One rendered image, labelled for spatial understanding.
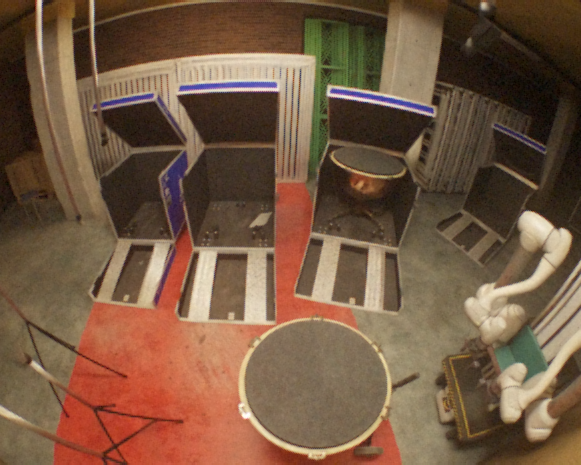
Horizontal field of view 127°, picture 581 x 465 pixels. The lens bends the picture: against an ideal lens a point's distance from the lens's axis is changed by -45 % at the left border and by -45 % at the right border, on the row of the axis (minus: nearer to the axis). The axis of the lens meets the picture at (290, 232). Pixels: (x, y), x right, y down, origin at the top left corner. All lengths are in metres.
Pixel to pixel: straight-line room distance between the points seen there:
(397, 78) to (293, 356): 3.22
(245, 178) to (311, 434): 2.91
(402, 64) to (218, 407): 3.96
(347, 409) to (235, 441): 0.99
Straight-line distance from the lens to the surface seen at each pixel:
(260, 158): 3.24
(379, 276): 2.76
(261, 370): 1.24
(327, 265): 2.71
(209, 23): 5.28
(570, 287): 1.73
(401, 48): 3.57
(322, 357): 1.29
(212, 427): 2.02
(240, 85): 2.25
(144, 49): 5.57
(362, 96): 2.50
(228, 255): 2.78
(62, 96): 3.98
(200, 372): 2.17
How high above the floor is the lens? 1.95
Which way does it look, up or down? 37 degrees down
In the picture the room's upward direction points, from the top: 4 degrees clockwise
